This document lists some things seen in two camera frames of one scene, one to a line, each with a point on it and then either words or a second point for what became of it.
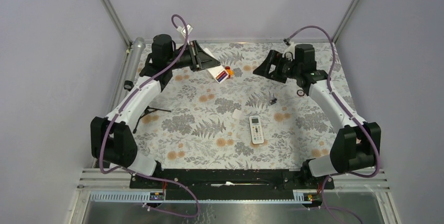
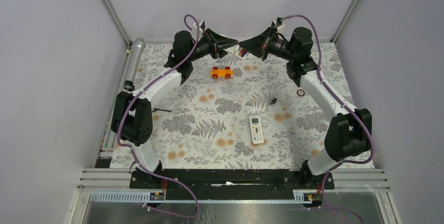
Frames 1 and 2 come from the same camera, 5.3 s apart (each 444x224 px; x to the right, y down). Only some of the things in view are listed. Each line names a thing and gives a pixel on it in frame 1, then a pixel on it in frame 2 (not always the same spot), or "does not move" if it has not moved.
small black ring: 300,92 does not move
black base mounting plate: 230,183 does not move
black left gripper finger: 199,59 to 219,43
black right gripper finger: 276,58 to 258,45
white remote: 219,72 to 236,49
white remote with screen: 256,130 does not move
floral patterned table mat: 226,118 does not move
